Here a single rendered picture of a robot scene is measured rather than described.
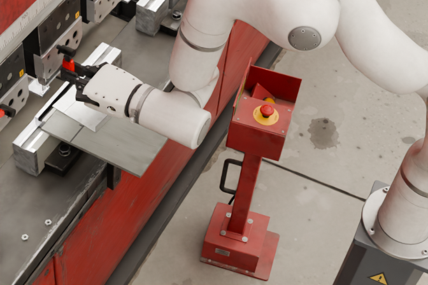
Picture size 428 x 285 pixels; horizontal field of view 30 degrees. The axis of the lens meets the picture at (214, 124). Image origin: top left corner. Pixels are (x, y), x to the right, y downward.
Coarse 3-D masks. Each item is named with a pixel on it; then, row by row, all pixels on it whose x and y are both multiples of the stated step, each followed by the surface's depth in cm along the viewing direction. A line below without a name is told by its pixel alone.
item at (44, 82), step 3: (57, 69) 180; (60, 69) 181; (57, 72) 181; (54, 75) 180; (39, 78) 177; (42, 78) 177; (45, 78) 176; (48, 78) 178; (51, 78) 179; (39, 81) 178; (42, 81) 177; (45, 81) 177; (48, 81) 178; (51, 81) 182; (42, 84) 178; (45, 84) 178; (48, 84) 181; (42, 87) 179; (45, 87) 180; (42, 90) 180
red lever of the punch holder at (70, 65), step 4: (60, 48) 166; (64, 48) 166; (68, 48) 166; (72, 48) 166; (64, 52) 166; (68, 52) 165; (72, 52) 165; (64, 56) 167; (68, 56) 167; (72, 56) 166; (64, 60) 168; (68, 60) 168; (72, 60) 168; (64, 64) 169; (68, 64) 168; (72, 64) 169; (68, 68) 169; (72, 68) 169
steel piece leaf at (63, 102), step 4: (72, 88) 192; (68, 92) 191; (72, 92) 191; (64, 96) 190; (68, 96) 190; (72, 96) 190; (60, 100) 189; (64, 100) 189; (68, 100) 189; (72, 100) 189; (56, 104) 188; (60, 104) 188; (64, 104) 188; (68, 104) 188; (72, 104) 189; (56, 108) 187; (60, 108) 187; (64, 108) 187
